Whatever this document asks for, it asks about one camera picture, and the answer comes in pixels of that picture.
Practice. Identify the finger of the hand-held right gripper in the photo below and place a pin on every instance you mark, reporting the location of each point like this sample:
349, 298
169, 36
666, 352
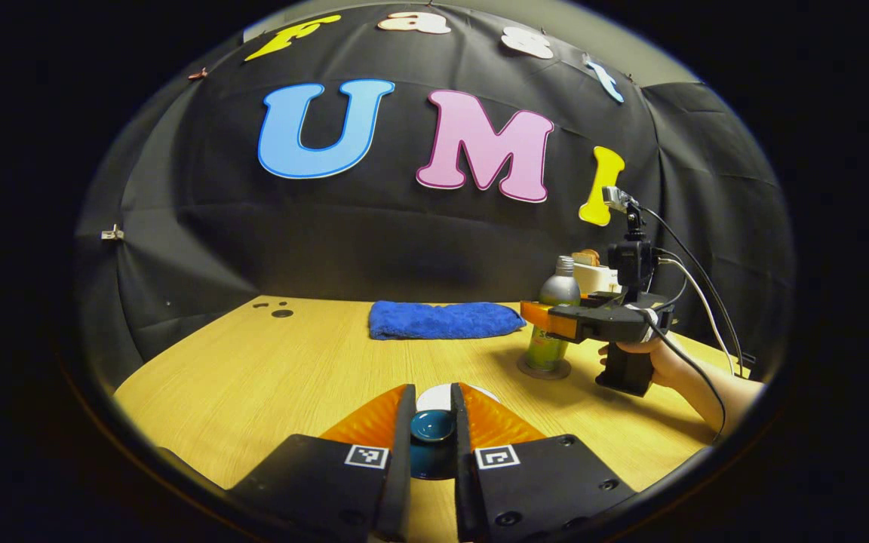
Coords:
555, 318

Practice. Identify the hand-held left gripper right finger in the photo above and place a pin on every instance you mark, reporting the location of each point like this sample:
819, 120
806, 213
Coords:
532, 490

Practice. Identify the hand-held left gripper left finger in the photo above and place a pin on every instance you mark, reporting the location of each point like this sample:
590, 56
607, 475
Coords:
329, 490

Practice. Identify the silver water bottle green label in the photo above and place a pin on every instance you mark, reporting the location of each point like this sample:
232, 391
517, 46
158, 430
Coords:
559, 290

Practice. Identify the round brown coaster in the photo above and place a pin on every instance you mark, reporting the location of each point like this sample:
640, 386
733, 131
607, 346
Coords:
548, 372

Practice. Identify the teal teacup lid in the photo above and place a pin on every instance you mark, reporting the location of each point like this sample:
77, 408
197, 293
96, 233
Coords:
432, 452

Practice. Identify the white teacup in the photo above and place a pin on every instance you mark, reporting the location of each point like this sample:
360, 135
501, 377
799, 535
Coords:
434, 396

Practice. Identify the bread slice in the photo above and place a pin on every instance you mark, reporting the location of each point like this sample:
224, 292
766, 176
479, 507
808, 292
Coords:
589, 257

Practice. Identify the blue towel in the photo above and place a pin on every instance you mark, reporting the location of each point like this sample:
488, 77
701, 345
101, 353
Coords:
442, 320

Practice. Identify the black backdrop cloth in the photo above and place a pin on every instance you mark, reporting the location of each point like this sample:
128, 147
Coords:
374, 241

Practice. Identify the metal clip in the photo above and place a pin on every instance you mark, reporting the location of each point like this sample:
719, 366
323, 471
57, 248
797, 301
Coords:
112, 233

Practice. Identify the red clip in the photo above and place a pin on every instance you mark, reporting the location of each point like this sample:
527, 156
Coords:
198, 74

